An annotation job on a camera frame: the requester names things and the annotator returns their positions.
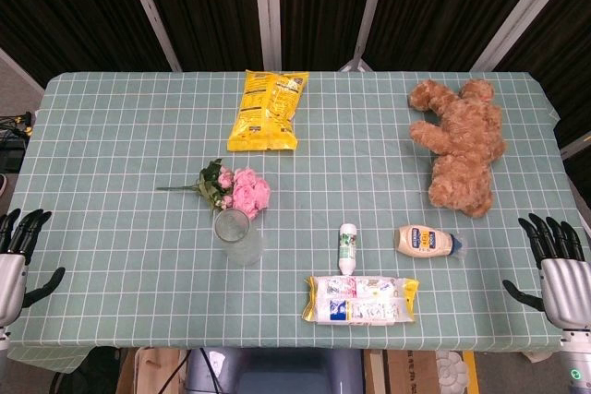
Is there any brown cardboard box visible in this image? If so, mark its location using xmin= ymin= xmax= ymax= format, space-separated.
xmin=385 ymin=350 xmax=479 ymax=394

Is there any white metal frame post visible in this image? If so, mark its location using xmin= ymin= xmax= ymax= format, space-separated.
xmin=252 ymin=0 xmax=283 ymax=71
xmin=340 ymin=0 xmax=392 ymax=73
xmin=117 ymin=0 xmax=182 ymax=73
xmin=470 ymin=0 xmax=578 ymax=73

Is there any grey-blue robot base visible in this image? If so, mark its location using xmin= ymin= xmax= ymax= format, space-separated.
xmin=186 ymin=347 xmax=366 ymax=394

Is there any mayonnaise squeeze bottle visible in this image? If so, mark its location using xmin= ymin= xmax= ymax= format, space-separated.
xmin=392 ymin=223 xmax=464 ymax=260

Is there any yellow snack bag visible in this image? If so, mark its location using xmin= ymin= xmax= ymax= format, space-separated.
xmin=225 ymin=69 xmax=309 ymax=153

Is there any white yellow wipes package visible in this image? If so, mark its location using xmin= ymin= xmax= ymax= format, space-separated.
xmin=302 ymin=275 xmax=420 ymax=325

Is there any pink artificial flower bouquet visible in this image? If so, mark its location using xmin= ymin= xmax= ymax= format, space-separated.
xmin=155 ymin=158 xmax=272 ymax=221

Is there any green checked tablecloth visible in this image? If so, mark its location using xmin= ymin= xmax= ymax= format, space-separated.
xmin=0 ymin=71 xmax=591 ymax=363

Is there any black curtain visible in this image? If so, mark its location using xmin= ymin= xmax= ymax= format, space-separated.
xmin=0 ymin=0 xmax=591 ymax=169

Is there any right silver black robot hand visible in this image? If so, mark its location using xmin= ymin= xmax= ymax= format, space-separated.
xmin=501 ymin=212 xmax=591 ymax=331

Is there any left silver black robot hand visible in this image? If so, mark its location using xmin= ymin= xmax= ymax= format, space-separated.
xmin=0 ymin=208 xmax=66 ymax=328

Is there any small white green-label bottle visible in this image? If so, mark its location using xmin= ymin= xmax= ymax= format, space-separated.
xmin=338 ymin=222 xmax=359 ymax=275

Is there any clear glass cup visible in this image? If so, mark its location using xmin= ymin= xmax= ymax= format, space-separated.
xmin=212 ymin=208 xmax=265 ymax=268

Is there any brown teddy bear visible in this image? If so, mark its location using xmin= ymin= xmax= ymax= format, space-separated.
xmin=407 ymin=78 xmax=508 ymax=219

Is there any black equipment with cables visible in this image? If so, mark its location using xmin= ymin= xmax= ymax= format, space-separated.
xmin=0 ymin=110 xmax=37 ymax=174

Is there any light wooden board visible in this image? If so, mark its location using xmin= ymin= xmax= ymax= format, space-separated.
xmin=117 ymin=347 xmax=188 ymax=394

